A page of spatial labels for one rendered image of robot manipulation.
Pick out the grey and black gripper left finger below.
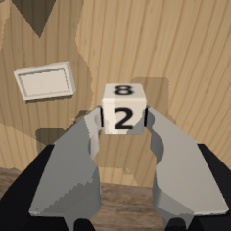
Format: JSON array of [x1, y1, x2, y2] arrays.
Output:
[[0, 105, 104, 231]]

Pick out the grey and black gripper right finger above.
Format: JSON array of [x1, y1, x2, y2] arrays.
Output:
[[144, 105, 231, 231]]

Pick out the white cube with black digits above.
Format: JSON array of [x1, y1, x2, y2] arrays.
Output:
[[102, 83, 147, 135]]

